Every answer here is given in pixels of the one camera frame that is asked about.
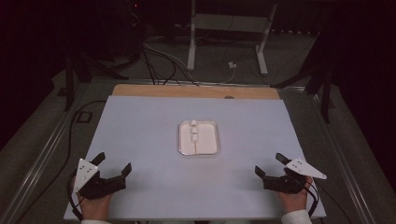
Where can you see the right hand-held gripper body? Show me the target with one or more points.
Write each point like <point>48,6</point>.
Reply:
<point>283,183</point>

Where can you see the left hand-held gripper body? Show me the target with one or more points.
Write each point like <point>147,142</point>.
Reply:
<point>102,186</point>

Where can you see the white rectangular tray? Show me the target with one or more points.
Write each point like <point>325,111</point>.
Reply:
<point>207,140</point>

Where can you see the person's right hand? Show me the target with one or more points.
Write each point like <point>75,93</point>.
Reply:
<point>294,202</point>

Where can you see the person's left hand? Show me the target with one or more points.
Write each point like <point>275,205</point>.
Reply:
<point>95,208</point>

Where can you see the pale blue table board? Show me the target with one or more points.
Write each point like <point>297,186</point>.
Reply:
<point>149,130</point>

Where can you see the black tripod stand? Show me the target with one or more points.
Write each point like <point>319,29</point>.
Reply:
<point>325,93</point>
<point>70,84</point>

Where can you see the wooden board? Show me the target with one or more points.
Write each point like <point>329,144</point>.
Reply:
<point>174,90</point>

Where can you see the white plug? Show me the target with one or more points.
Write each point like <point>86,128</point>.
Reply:
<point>232,65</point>

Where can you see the white metal stand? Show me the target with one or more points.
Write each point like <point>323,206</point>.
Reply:
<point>230,23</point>

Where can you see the aluminium floor rail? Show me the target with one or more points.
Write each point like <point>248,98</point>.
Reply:
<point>40,161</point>
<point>345,161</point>

